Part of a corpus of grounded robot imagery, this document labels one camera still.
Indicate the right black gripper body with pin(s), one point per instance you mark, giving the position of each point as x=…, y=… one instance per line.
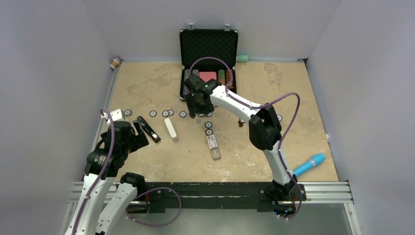
x=203, y=108

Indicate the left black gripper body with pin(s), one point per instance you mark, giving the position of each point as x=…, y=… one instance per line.
x=138, y=141

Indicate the black stapler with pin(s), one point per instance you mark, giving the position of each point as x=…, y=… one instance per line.
x=148, y=129

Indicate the white stapler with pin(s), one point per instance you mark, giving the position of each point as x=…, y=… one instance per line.
x=170, y=128

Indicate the staple box with clear lid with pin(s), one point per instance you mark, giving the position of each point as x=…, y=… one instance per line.
x=214, y=148

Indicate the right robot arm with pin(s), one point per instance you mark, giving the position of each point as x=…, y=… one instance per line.
x=264, y=128

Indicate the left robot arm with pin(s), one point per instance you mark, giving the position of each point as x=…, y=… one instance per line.
x=92, y=215

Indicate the poker chip above staple box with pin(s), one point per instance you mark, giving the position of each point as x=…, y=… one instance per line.
x=208, y=125

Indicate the pink card deck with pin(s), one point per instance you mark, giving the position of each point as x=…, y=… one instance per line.
x=208, y=75

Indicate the poker chip near staple box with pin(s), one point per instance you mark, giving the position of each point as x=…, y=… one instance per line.
x=209, y=132

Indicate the brown figure toy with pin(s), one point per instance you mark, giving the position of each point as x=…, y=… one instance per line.
x=241, y=123

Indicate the black poker chip case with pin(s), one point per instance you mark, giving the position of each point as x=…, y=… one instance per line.
x=207, y=50

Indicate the green cylinder object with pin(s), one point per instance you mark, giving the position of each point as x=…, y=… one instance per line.
x=242, y=58

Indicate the blue cylinder tool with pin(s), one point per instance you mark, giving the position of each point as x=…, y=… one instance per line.
x=313, y=162

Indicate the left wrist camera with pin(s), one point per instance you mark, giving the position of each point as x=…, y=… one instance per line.
x=117, y=115

